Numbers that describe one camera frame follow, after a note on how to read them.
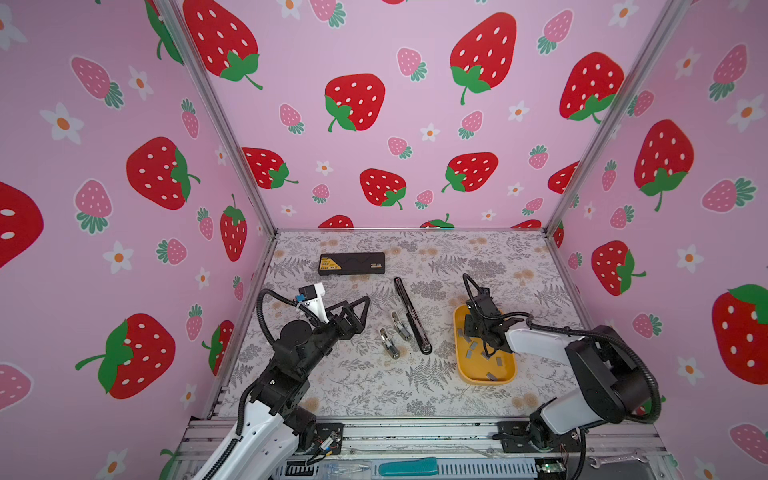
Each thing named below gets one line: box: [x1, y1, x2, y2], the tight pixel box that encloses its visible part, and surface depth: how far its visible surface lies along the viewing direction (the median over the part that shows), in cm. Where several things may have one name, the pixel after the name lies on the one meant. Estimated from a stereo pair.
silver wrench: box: [589, 451, 649, 468], surface depth 73 cm
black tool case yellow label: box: [318, 252, 386, 276], surface depth 110 cm
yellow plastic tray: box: [453, 304, 517, 386], surface depth 88 cm
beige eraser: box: [379, 327, 400, 360], surface depth 90 cm
